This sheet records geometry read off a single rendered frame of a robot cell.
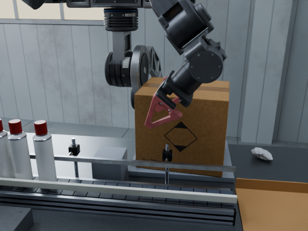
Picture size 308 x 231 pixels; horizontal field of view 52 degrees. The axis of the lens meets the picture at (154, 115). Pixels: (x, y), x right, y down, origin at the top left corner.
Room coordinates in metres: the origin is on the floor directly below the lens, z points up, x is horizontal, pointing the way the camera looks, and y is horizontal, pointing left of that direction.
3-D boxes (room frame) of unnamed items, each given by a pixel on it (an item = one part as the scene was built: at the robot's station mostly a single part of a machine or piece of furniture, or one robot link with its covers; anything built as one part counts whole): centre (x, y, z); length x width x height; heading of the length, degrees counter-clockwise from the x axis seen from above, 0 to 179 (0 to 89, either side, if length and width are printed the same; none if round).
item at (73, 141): (0.89, 0.26, 0.91); 0.07 x 0.03 x 0.17; 173
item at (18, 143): (0.83, 0.40, 0.98); 0.05 x 0.05 x 0.20
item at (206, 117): (1.06, -0.11, 0.99); 0.30 x 0.24 x 0.27; 77
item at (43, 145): (0.82, 0.32, 0.98); 0.05 x 0.05 x 0.20
